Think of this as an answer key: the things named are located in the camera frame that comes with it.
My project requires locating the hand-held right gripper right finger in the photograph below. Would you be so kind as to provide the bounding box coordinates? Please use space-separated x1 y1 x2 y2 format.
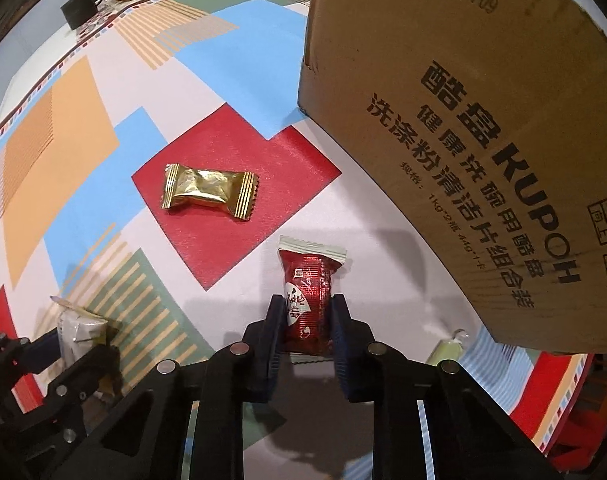
331 294 551 480

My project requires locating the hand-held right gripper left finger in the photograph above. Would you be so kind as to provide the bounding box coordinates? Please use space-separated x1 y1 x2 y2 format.
81 294 289 480

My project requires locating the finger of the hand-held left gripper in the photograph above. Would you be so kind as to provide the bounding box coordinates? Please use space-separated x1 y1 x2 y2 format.
0 331 60 397
44 345 122 413

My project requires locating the white and green snack packet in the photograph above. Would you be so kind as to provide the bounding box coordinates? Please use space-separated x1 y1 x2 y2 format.
48 296 124 403

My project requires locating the red snack packet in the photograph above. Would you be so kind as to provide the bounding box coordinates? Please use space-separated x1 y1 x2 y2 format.
276 235 347 356

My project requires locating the brown cardboard box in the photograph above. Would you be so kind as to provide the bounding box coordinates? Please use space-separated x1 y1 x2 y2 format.
298 0 607 356

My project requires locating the light green snack packet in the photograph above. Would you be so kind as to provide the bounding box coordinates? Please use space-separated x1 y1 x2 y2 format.
426 329 469 367

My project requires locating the gold candy packet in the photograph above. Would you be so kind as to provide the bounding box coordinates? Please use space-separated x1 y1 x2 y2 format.
160 162 260 221

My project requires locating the red wooden chair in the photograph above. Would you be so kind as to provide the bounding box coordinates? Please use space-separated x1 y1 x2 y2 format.
553 360 607 471

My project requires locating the black cup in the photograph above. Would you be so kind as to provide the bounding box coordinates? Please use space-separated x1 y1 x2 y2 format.
61 0 104 30

